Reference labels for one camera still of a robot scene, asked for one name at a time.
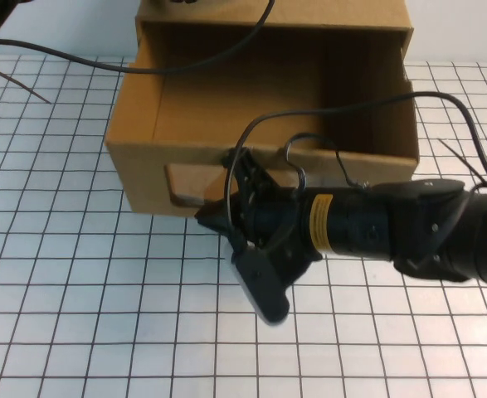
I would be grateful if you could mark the oval black wrist camera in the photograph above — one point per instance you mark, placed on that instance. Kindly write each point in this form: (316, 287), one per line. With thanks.
(264, 286)

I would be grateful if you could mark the white grid-patterned tablecloth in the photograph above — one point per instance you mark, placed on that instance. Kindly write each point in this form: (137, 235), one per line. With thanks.
(102, 311)

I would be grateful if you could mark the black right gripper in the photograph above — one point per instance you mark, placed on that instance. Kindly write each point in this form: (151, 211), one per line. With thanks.
(276, 219)

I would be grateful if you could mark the windowed cardboard drawer with scuffed film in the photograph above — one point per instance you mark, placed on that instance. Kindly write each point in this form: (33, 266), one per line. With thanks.
(143, 166)

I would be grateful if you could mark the cardboard shoe box outer shell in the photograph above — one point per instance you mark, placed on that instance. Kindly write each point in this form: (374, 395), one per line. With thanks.
(330, 14)

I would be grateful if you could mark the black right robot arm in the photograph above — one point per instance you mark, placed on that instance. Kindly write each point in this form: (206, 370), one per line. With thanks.
(413, 224)

